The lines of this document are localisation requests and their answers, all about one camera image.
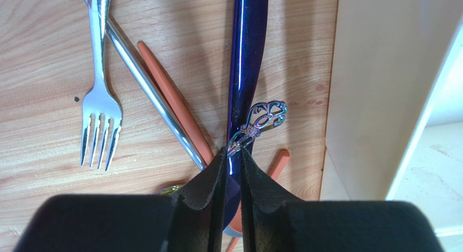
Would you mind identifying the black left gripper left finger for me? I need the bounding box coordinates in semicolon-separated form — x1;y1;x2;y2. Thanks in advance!
15;148;227;251

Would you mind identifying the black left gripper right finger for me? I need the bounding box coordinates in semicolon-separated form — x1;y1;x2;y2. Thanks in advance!
241;150;442;251

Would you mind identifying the iridescent rainbow spoon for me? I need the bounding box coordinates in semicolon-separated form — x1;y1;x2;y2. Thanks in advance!
226;100;287;158

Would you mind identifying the orange spoon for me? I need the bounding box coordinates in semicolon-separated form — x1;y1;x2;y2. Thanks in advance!
136;41;244;238

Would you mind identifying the large silver spoon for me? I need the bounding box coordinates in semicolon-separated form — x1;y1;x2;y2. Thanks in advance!
77;0;208;195

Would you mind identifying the orange chopstick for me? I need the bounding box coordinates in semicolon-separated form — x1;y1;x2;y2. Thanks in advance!
224;149;291;252

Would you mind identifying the silver fork in pile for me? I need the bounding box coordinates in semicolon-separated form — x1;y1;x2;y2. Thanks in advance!
80;0;122;171

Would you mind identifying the white divided utensil tray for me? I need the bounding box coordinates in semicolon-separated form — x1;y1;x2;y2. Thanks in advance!
320;0;462;251

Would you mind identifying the blue serrated knife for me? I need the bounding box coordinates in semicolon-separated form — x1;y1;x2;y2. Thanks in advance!
222;0;270;229

